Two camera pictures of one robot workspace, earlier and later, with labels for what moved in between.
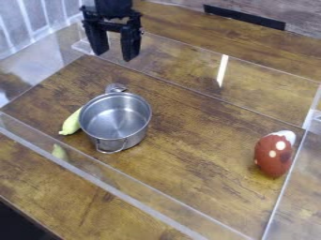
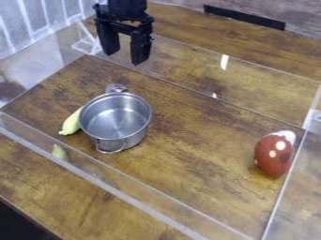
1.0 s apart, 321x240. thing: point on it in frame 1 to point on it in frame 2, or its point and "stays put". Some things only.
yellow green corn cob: (71, 124) stays put
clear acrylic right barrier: (296, 219) stays put
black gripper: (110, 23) to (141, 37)
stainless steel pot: (114, 118) stays put
